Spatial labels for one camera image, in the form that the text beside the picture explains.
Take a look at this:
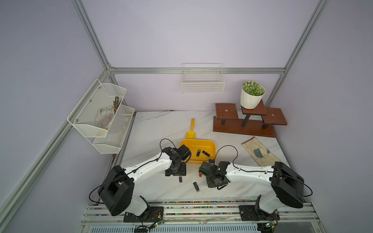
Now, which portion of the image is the white wire wall basket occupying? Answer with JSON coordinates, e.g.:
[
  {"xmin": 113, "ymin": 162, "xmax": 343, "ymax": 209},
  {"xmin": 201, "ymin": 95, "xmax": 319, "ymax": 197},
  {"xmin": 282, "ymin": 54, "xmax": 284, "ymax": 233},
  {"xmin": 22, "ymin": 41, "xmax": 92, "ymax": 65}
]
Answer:
[{"xmin": 182, "ymin": 63, "xmax": 225, "ymax": 94}]

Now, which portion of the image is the yellow storage box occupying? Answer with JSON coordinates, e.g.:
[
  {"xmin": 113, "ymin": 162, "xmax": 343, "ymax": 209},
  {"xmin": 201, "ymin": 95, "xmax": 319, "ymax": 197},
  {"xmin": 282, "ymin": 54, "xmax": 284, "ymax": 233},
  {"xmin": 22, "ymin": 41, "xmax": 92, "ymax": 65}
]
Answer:
[{"xmin": 180, "ymin": 139, "xmax": 217, "ymax": 164}]

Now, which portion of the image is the yellow plastic scoop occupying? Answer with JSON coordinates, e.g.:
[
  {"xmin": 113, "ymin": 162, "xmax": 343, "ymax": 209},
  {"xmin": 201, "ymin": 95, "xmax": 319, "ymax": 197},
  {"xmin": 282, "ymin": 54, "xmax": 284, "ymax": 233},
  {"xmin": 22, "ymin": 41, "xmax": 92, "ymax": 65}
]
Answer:
[{"xmin": 186, "ymin": 118, "xmax": 196, "ymax": 139}]

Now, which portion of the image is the white pot green plant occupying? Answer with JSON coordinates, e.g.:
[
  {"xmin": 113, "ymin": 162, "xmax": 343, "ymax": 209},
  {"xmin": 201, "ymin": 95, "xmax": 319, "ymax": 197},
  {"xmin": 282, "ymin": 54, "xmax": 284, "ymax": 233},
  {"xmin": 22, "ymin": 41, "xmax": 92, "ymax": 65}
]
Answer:
[{"xmin": 240, "ymin": 81, "xmax": 266, "ymax": 109}]

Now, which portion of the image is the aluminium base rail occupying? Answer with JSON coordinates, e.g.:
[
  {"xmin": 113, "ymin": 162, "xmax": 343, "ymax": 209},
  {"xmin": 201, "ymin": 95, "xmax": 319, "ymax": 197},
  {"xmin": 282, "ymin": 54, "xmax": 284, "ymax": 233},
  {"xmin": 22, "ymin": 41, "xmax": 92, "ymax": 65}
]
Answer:
[{"xmin": 77, "ymin": 183, "xmax": 326, "ymax": 233}]

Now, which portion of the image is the black silver swivel usb drive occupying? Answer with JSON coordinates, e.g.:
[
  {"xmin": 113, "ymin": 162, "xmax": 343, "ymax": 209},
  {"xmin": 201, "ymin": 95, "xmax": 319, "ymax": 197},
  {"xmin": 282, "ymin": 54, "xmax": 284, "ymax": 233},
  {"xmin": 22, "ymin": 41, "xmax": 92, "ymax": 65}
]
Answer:
[{"xmin": 193, "ymin": 182, "xmax": 200, "ymax": 192}]

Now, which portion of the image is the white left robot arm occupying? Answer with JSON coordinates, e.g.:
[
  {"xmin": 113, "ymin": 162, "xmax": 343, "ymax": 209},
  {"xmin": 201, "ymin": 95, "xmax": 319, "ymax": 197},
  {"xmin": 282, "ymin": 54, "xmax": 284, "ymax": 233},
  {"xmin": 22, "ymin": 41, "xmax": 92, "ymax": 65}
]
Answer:
[{"xmin": 98, "ymin": 145, "xmax": 191, "ymax": 216}]

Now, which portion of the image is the black usb flash drive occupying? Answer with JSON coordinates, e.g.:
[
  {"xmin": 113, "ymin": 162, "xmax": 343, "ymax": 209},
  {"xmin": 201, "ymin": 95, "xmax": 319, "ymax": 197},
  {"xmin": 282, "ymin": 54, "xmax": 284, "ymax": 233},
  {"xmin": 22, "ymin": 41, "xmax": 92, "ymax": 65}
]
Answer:
[{"xmin": 202, "ymin": 150, "xmax": 210, "ymax": 157}]

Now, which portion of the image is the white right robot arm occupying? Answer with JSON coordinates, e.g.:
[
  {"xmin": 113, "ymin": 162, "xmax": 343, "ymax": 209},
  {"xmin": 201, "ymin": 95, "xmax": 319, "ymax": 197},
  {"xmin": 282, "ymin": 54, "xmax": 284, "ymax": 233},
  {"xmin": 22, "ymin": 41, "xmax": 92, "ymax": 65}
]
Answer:
[{"xmin": 199, "ymin": 161, "xmax": 305, "ymax": 214}]

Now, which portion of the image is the white mesh wall shelf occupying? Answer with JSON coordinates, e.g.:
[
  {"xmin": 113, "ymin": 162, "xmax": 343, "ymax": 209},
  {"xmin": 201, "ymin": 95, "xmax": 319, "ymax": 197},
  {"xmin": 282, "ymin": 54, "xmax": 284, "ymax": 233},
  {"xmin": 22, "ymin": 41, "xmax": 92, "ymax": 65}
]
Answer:
[{"xmin": 67, "ymin": 80, "xmax": 135, "ymax": 154}]

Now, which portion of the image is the brown wooden tiered stand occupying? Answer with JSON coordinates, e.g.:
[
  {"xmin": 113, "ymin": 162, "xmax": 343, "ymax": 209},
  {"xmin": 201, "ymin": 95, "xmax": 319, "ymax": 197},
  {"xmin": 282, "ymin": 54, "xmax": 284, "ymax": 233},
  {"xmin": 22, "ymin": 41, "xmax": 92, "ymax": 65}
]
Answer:
[{"xmin": 213, "ymin": 101, "xmax": 288, "ymax": 137}]

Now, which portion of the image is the aluminium frame profile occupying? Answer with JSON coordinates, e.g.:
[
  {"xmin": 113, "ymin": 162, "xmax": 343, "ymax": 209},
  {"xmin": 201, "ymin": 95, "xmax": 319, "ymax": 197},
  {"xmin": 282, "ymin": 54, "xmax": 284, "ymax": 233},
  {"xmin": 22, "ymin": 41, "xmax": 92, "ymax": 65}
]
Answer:
[{"xmin": 1, "ymin": 1, "xmax": 317, "ymax": 233}]

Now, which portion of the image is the beige work glove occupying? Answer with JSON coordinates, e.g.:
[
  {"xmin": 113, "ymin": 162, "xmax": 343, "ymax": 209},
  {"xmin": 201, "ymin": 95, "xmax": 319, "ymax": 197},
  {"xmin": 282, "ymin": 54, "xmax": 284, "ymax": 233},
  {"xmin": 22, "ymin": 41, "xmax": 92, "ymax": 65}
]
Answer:
[{"xmin": 242, "ymin": 137, "xmax": 281, "ymax": 167}]

